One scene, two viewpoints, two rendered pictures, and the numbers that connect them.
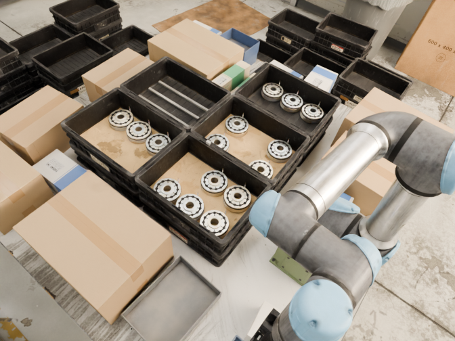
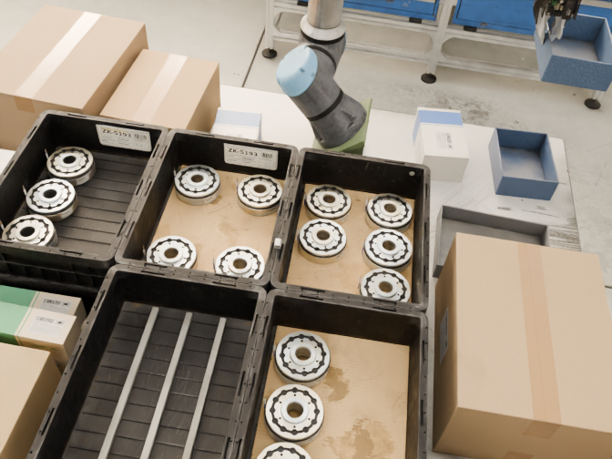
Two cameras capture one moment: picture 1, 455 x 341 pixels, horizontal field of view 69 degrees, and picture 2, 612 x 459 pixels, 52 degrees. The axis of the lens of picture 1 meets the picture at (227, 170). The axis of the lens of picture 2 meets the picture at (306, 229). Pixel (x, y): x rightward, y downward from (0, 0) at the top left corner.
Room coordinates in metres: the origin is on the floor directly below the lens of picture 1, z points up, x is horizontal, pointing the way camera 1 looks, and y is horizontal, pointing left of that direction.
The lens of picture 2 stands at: (1.14, 0.81, 1.89)
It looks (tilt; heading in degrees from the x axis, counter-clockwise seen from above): 49 degrees down; 243
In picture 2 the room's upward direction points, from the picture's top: 6 degrees clockwise
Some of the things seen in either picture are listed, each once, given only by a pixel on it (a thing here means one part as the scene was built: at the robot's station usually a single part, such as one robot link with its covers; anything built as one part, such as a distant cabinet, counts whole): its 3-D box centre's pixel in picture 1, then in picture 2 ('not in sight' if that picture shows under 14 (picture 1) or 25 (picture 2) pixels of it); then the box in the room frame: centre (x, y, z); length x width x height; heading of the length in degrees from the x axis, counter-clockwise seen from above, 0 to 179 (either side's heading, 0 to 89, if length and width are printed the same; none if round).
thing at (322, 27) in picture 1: (336, 55); not in sight; (2.41, -0.74, 0.37); 0.42 x 0.34 x 0.46; 58
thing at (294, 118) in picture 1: (285, 106); (80, 198); (1.17, -0.22, 0.87); 0.40 x 0.30 x 0.11; 60
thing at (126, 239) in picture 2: (250, 136); (214, 202); (0.92, -0.07, 0.92); 0.40 x 0.30 x 0.02; 60
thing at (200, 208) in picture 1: (189, 206); (388, 247); (0.59, 0.12, 0.86); 0.10 x 0.10 x 0.01
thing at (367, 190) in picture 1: (357, 173); (165, 111); (0.91, -0.57, 0.78); 0.30 x 0.22 x 0.16; 56
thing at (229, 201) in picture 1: (237, 196); (328, 200); (0.66, -0.05, 0.86); 0.10 x 0.10 x 0.01
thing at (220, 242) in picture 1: (203, 183); (356, 224); (0.66, 0.08, 0.92); 0.40 x 0.30 x 0.02; 60
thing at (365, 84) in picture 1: (361, 105); not in sight; (1.86, -0.87, 0.37); 0.40 x 0.30 x 0.45; 58
